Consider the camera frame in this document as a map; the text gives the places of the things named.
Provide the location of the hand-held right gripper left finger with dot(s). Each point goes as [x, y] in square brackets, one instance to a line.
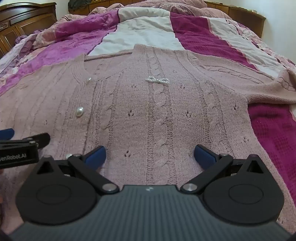
[96, 157]

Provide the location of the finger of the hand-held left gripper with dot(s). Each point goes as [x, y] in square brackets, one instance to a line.
[42, 140]
[6, 134]

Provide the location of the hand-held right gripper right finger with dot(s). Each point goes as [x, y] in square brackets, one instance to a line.
[204, 157]

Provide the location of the pink knit cardigan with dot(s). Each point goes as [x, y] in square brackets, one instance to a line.
[150, 115]

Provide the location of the wooden headboard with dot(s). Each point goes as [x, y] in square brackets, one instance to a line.
[25, 20]

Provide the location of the magenta patchwork blanket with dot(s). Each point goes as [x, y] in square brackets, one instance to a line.
[138, 34]

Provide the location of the dark cloth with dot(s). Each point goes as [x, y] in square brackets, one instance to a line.
[79, 4]

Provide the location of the wooden bedside ledge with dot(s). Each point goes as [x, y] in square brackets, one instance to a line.
[245, 20]

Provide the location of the dusty pink comforter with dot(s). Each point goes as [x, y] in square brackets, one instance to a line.
[185, 7]

